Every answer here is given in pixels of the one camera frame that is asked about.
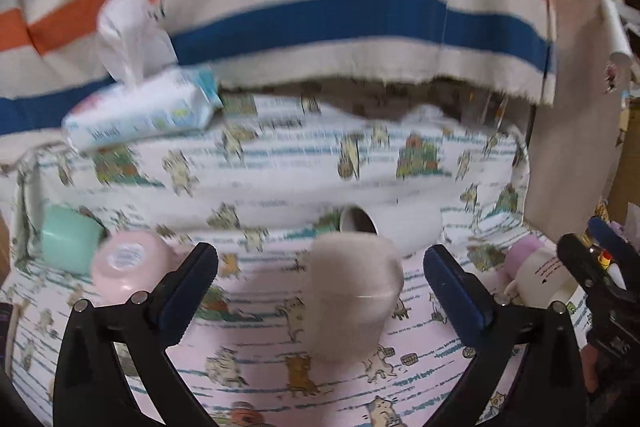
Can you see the pink plastic cup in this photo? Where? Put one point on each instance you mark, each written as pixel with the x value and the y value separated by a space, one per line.
pixel 125 264

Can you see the beige plastic cup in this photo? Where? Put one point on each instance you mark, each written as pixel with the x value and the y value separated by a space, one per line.
pixel 350 287

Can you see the green plastic cup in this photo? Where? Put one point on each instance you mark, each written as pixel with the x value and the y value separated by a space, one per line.
pixel 67 237

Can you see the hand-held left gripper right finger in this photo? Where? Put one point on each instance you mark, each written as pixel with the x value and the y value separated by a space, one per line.
pixel 462 299

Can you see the beige cabinet side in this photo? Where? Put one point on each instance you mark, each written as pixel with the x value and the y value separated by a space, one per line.
pixel 570 132

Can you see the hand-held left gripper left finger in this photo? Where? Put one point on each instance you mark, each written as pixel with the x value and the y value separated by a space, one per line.
pixel 183 302

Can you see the tissue pack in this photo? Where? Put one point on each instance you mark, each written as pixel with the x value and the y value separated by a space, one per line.
pixel 140 112

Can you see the cat printed blanket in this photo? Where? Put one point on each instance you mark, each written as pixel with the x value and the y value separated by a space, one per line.
pixel 300 177

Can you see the white mug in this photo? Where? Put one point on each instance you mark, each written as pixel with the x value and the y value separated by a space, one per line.
pixel 405 227

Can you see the white cup with purple lid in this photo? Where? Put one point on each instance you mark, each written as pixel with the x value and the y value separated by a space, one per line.
pixel 542 274

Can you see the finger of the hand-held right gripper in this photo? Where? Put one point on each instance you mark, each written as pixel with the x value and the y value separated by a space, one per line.
pixel 582 259
pixel 612 237

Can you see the striped blanket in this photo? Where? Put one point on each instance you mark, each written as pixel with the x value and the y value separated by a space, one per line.
pixel 300 32

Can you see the white paper roll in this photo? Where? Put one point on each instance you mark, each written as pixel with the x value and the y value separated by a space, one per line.
pixel 616 32

